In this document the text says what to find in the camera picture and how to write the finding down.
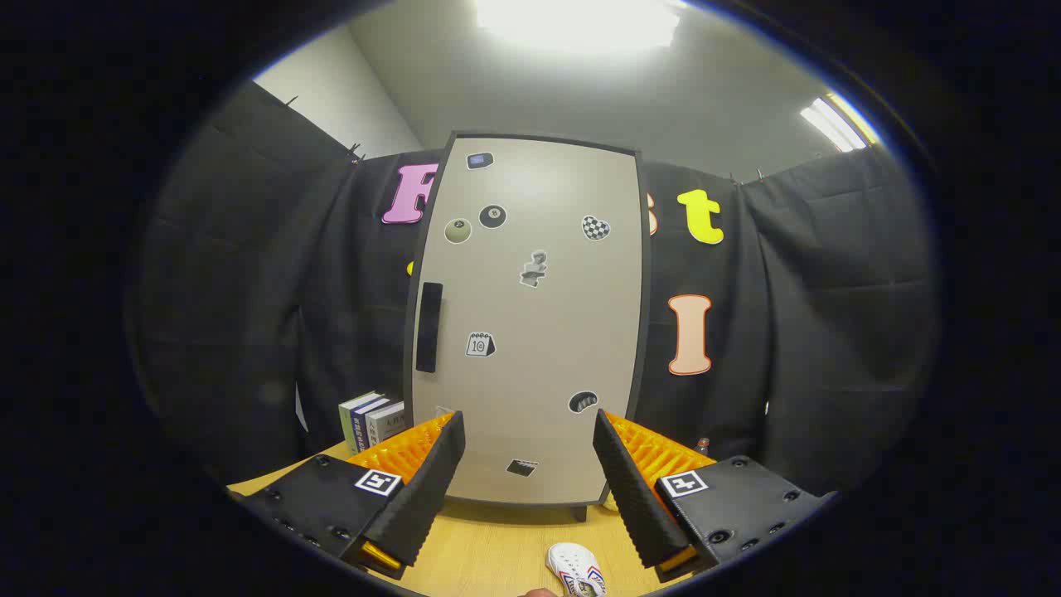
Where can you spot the black backdrop cloth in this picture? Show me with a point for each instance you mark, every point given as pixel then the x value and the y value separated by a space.
pixel 249 290

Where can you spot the beige shoe cabinet door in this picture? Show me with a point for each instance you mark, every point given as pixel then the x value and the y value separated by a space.
pixel 539 373

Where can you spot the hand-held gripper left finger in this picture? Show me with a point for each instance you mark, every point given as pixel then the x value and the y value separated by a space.
pixel 427 489

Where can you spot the wide ceiling light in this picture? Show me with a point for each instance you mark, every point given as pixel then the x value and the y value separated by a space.
pixel 580 21

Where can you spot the narrow ceiling light strip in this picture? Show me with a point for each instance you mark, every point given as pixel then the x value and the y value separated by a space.
pixel 833 124

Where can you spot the green and white book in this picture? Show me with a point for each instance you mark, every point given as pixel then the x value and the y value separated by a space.
pixel 352 419

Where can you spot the grey book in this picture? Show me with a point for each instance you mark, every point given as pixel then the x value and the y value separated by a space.
pixel 388 421

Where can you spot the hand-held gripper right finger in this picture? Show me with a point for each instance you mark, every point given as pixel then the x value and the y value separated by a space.
pixel 634 497

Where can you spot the white shoe with striped side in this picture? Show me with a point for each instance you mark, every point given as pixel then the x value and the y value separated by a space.
pixel 576 568

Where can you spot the dark grey shoe cabinet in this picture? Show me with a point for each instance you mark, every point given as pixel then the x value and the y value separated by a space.
pixel 644 332

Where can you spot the small yellow object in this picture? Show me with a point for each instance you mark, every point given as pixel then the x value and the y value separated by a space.
pixel 609 500

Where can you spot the dark blue book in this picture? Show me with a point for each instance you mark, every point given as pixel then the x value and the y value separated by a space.
pixel 369 423

